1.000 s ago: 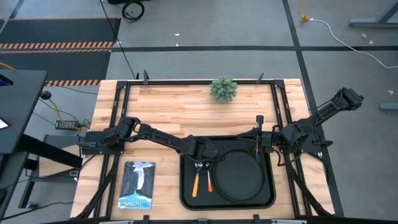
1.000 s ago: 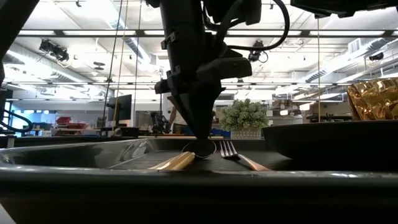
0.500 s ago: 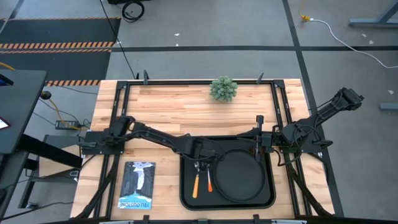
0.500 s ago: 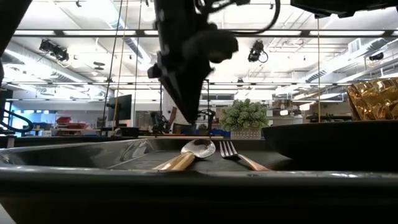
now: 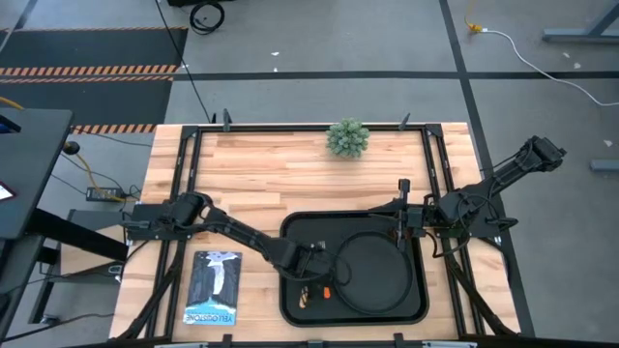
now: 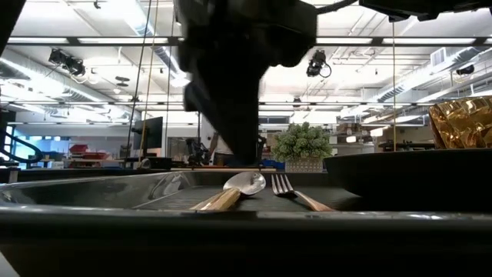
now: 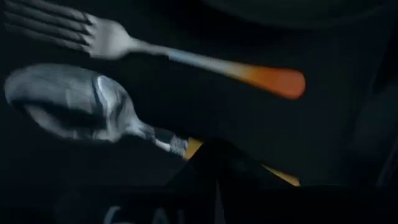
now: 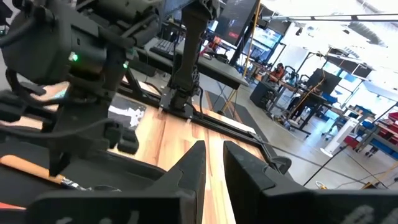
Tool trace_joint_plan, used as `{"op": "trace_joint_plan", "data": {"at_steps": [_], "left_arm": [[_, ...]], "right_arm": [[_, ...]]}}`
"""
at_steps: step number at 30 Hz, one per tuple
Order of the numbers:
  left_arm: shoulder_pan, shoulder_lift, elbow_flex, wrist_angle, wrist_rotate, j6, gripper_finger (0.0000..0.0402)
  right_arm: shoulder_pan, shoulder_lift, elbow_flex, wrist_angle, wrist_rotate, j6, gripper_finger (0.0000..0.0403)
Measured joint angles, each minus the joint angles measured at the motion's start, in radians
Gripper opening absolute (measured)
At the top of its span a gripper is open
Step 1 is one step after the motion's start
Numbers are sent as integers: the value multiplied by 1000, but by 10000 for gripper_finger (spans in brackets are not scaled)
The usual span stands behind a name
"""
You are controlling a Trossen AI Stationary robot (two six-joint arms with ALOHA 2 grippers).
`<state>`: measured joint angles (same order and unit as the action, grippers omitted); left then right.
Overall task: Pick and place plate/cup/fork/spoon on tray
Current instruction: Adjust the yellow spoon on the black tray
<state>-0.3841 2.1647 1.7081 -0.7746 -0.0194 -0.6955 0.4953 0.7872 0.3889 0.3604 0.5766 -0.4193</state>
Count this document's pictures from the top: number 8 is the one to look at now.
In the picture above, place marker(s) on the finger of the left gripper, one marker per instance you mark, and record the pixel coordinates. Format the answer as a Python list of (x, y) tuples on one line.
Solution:
[(59, 163)]

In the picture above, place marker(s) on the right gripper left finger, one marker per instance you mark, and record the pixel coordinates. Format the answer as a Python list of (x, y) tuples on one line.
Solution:
[(183, 186)]

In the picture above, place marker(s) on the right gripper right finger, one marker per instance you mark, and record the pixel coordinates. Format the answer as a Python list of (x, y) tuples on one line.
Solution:
[(248, 186)]

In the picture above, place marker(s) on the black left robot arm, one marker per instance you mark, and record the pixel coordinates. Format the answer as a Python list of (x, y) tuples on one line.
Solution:
[(40, 46)]

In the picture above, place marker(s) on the black tray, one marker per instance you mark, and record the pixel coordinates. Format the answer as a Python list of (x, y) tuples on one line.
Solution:
[(105, 174)]

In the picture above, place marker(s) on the light blue flat object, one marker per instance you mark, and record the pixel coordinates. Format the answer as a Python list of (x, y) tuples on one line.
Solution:
[(60, 93)]

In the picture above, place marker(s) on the black and white sheet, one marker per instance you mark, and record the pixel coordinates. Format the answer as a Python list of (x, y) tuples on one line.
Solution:
[(129, 112)]

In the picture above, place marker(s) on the black floor mat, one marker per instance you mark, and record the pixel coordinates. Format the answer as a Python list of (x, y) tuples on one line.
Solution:
[(239, 115)]

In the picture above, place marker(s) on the black cabinet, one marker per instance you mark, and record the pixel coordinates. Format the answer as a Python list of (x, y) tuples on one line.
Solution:
[(262, 95)]

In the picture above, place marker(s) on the thin black pole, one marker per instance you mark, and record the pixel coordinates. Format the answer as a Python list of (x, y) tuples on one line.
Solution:
[(342, 149)]

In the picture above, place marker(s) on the white tower appliance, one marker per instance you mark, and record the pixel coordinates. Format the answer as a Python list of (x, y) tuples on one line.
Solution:
[(339, 137)]

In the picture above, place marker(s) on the black keyboard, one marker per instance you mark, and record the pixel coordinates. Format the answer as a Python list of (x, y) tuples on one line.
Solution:
[(163, 48)]

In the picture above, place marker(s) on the red box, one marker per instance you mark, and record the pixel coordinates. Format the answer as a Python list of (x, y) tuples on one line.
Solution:
[(351, 142)]

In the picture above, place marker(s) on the person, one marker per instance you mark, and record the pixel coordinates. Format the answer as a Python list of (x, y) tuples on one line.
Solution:
[(276, 73)]

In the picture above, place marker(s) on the black computer desk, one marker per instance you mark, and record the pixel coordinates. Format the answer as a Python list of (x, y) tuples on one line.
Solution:
[(217, 70)]

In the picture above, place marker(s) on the black monitor back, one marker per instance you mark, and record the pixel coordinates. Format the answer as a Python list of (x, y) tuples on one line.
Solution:
[(323, 81)]

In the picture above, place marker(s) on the bright lit monitor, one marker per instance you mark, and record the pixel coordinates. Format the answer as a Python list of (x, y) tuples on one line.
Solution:
[(267, 37)]

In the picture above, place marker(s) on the large dark monitor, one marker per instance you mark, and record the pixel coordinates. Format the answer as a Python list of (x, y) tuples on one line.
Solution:
[(234, 18)]

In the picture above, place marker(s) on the ceiling light bar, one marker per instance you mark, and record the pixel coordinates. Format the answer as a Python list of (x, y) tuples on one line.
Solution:
[(329, 17)]

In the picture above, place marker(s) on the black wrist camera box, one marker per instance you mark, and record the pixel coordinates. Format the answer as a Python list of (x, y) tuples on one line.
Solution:
[(127, 140)]

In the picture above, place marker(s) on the black table frame rail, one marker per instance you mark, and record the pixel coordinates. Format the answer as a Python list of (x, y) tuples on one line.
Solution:
[(224, 124)]

